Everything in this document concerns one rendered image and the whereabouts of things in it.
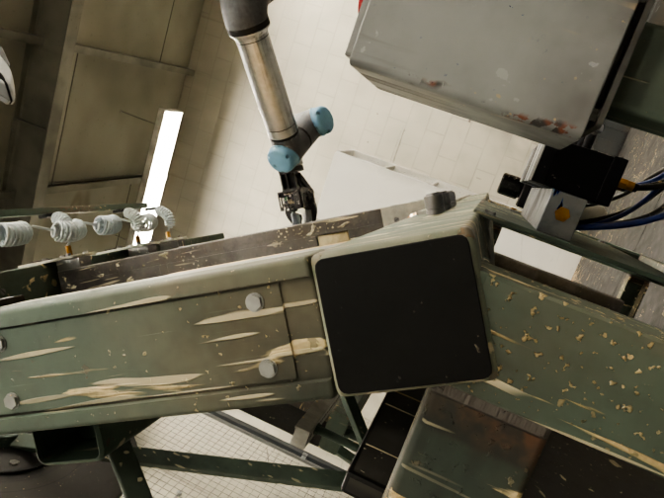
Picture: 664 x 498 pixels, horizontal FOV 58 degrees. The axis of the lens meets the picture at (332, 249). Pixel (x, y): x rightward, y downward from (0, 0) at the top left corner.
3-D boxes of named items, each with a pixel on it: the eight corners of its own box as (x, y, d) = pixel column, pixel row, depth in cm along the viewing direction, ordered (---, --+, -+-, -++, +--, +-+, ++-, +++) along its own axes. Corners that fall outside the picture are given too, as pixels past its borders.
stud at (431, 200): (445, 213, 77) (441, 191, 77) (426, 217, 78) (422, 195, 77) (447, 212, 79) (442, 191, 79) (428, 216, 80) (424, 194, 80)
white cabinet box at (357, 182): (588, 242, 444) (335, 150, 486) (556, 312, 459) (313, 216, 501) (579, 230, 502) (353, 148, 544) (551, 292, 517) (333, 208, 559)
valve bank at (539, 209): (766, 161, 58) (523, 84, 63) (701, 296, 60) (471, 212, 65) (641, 172, 106) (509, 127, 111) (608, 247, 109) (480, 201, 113)
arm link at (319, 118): (322, 146, 153) (290, 155, 160) (340, 124, 161) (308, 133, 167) (307, 120, 150) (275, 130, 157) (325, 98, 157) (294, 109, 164)
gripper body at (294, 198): (280, 213, 163) (271, 170, 163) (290, 212, 172) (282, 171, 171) (306, 208, 161) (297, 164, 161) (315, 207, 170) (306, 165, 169)
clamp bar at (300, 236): (436, 227, 142) (417, 126, 140) (25, 301, 173) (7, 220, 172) (439, 224, 151) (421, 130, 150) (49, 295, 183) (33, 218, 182)
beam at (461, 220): (502, 382, 41) (473, 225, 41) (335, 401, 45) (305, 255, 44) (493, 217, 253) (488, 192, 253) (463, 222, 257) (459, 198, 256)
